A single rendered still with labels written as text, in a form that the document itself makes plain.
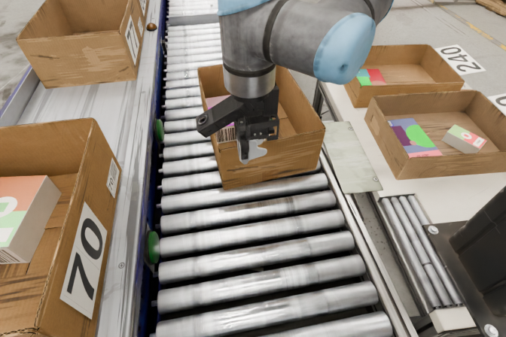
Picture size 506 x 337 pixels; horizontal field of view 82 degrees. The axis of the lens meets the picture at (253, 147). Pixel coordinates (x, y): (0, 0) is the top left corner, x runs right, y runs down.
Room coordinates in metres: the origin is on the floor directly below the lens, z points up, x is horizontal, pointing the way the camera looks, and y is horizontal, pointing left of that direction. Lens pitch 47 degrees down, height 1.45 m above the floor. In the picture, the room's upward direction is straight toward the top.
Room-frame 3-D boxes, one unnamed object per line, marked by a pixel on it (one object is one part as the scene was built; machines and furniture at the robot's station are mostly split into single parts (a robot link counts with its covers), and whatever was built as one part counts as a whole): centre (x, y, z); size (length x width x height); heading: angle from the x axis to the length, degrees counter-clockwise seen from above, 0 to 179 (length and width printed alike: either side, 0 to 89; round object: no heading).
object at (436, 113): (0.68, -0.60, 0.80); 0.38 x 0.28 x 0.10; 95
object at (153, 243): (0.29, 0.22, 0.81); 0.07 x 0.01 x 0.07; 10
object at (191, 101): (0.95, 0.10, 0.72); 0.52 x 0.05 x 0.05; 100
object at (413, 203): (0.33, -0.47, 0.74); 0.28 x 0.02 x 0.02; 6
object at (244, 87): (0.45, 0.01, 1.16); 0.10 x 0.09 x 0.05; 12
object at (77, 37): (1.02, 0.57, 0.96); 0.39 x 0.29 x 0.17; 10
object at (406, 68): (1.01, -0.56, 0.80); 0.38 x 0.28 x 0.10; 93
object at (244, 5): (0.44, 0.00, 1.25); 0.10 x 0.09 x 0.12; 57
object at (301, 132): (0.72, 0.00, 0.83); 0.39 x 0.29 x 0.17; 16
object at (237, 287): (0.24, -0.03, 0.72); 0.52 x 0.05 x 0.05; 100
